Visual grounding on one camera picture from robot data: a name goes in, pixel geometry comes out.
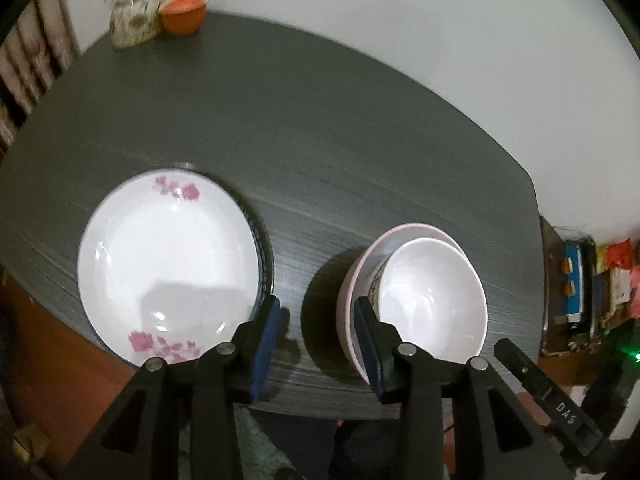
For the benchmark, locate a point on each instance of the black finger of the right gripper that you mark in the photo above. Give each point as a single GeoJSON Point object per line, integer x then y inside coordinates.
{"type": "Point", "coordinates": [530, 376]}

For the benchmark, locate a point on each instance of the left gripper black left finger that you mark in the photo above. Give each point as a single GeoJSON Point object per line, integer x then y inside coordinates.
{"type": "Point", "coordinates": [255, 341]}

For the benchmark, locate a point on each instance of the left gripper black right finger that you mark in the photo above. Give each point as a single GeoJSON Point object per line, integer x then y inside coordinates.
{"type": "Point", "coordinates": [385, 356]}

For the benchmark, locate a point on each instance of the white bowl blue base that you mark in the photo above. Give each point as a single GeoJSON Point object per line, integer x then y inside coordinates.
{"type": "Point", "coordinates": [433, 296]}

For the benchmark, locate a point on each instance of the pink bowl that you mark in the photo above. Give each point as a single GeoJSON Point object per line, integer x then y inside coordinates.
{"type": "Point", "coordinates": [360, 276]}

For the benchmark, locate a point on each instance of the blue floral porcelain plate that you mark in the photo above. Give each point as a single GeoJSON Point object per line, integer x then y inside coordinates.
{"type": "Point", "coordinates": [257, 227]}

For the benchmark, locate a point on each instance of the white plate pink flowers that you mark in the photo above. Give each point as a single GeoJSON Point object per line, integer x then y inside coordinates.
{"type": "Point", "coordinates": [166, 267]}

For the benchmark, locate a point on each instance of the orange lidded bowl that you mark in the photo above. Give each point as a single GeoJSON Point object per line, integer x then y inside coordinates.
{"type": "Point", "coordinates": [182, 17]}

